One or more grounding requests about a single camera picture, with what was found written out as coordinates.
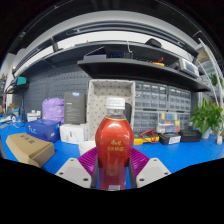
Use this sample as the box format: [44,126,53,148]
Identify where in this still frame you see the brown cardboard box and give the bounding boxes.
[5,132,56,168]

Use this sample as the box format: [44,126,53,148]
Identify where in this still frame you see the purple plastic bag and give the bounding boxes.
[41,97,65,125]

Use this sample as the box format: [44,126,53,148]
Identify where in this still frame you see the green potted plant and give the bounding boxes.
[189,98,224,139]

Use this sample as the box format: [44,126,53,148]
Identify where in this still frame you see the clear organizer with coloured parts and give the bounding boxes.
[156,112,182,134]

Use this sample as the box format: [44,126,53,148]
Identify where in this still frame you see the beige dotted pegboard tray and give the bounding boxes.
[86,79,137,141]

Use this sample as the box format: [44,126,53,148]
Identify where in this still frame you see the red drink bottle white cap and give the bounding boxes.
[94,97,135,192]

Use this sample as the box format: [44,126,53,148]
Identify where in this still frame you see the white cardboard box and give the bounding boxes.
[59,123,89,145]

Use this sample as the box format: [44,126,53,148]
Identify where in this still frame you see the black box with white label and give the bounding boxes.
[158,132,182,146]

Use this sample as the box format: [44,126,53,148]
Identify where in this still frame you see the dark wall shelf unit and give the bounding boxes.
[4,21,213,101]

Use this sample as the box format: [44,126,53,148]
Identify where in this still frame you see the black flat case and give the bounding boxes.
[178,129,203,144]

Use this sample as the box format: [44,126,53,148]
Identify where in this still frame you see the small white box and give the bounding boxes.
[26,110,43,123]

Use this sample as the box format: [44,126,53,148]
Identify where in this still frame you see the blue cardboard box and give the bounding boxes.
[26,118,62,144]

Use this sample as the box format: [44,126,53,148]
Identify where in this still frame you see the grey small-parts drawer cabinet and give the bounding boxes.
[167,85,193,113]
[134,80,169,111]
[133,109,191,134]

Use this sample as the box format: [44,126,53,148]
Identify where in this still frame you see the dark grey upright box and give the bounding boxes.
[63,91,87,125]

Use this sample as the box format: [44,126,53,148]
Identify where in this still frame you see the white wire shelf rack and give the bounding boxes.
[196,36,224,108]

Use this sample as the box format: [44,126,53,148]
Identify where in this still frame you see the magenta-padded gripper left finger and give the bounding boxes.
[54,146,100,190]

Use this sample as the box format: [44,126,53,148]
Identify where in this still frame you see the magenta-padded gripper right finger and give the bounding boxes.
[128,147,172,189]

